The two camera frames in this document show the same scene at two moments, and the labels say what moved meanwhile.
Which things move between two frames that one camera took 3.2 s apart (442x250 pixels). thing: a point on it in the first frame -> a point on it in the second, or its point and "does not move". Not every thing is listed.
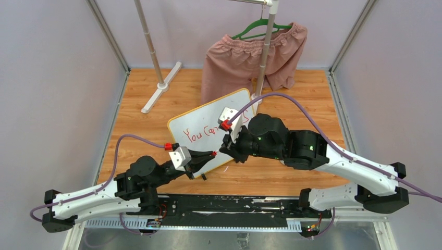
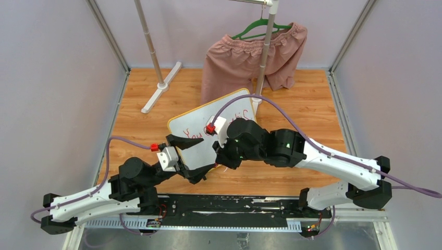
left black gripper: (198, 159) -> (182, 167)
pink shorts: (232, 65) does not move
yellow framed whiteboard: (199, 129) does not move
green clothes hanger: (238, 35) does not move
